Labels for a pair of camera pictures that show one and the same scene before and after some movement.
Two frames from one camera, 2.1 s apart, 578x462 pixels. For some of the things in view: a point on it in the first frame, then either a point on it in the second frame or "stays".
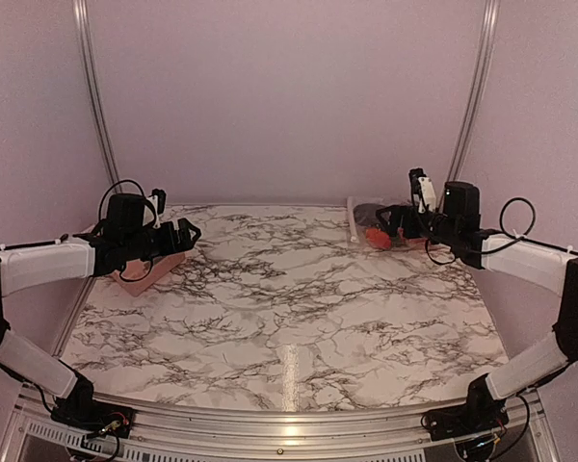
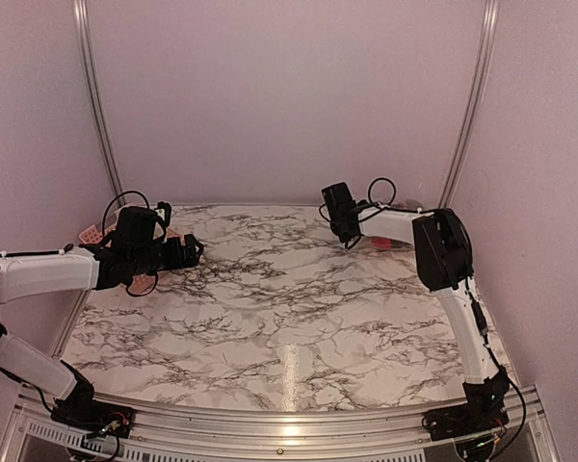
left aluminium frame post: x=85 y=28 stays
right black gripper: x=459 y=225 to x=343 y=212
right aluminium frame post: x=476 y=92 stays
